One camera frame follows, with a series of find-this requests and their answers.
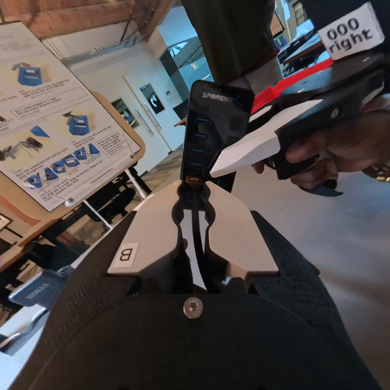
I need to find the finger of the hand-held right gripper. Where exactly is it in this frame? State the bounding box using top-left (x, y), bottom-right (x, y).
top-left (209, 98), bottom-right (324, 179)
top-left (248, 104), bottom-right (275, 124)

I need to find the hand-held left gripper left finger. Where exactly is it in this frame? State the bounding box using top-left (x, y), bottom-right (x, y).
top-left (107, 180), bottom-right (186, 294)

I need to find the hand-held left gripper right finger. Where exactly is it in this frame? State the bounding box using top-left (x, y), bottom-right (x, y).
top-left (204, 181), bottom-right (280, 290)

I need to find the black usb hub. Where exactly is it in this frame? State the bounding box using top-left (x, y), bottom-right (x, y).
top-left (182, 80), bottom-right (255, 195)

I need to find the black usb cable orange plug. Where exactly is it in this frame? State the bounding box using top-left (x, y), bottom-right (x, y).
top-left (185, 174), bottom-right (215, 294)

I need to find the person's right hand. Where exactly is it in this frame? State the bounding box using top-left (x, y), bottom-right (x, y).
top-left (251, 94), bottom-right (390, 191)

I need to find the white board stand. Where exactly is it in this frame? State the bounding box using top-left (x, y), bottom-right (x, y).
top-left (82, 168), bottom-right (153, 230)

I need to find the gold wrist watch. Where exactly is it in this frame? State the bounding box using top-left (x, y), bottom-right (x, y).
top-left (362, 163), bottom-right (390, 183)

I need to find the glass door with handset icon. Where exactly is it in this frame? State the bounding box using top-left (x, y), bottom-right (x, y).
top-left (140, 83), bottom-right (166, 136)

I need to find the grey charger case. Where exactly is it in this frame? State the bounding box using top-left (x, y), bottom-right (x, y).
top-left (8, 264), bottom-right (76, 309)

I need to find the brown backing board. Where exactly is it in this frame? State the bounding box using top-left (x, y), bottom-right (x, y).
top-left (0, 91), bottom-right (145, 244)

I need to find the instruction poster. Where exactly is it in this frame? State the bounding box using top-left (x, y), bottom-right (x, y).
top-left (0, 21), bottom-right (142, 212)

